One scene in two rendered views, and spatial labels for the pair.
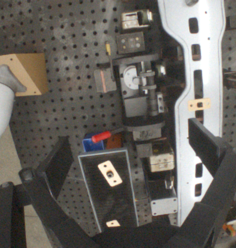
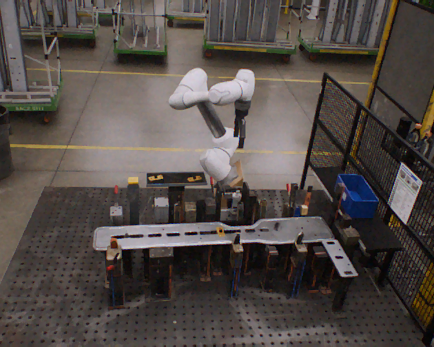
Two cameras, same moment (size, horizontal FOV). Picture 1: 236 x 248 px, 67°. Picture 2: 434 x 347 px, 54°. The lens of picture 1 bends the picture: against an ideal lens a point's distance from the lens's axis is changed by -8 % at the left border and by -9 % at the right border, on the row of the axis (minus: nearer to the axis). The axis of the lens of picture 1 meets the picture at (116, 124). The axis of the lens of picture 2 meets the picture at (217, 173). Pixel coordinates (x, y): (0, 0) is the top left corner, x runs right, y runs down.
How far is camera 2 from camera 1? 2.42 m
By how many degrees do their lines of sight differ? 61
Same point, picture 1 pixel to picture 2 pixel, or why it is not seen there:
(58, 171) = (236, 130)
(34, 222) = (25, 214)
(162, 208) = (160, 201)
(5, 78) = (230, 175)
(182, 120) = (210, 225)
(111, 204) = (174, 177)
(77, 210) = (106, 209)
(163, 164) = (189, 206)
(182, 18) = (266, 225)
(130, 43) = (251, 192)
